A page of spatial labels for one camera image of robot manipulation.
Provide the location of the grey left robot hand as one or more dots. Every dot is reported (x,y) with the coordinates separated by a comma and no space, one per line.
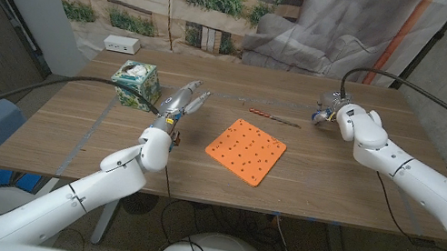
(176,105)

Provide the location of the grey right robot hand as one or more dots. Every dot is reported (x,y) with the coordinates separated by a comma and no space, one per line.
(331,103)

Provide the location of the orange square pegboard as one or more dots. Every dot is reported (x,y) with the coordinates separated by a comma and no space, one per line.
(246,152)

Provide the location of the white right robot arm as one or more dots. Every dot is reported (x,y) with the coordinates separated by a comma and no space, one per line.
(424,189)

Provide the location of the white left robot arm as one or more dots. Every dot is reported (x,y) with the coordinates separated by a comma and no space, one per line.
(102,182)

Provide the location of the green floral tissue box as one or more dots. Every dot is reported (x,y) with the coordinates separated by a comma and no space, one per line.
(134,82)

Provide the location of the white power strip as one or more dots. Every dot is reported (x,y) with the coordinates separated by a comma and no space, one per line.
(121,44)

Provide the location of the black round disc under table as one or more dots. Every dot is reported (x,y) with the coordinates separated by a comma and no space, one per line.
(138,203)

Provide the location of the printed fabric backdrop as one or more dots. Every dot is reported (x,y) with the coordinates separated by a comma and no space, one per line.
(226,6)

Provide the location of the white table leg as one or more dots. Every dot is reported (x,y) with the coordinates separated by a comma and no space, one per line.
(105,220)

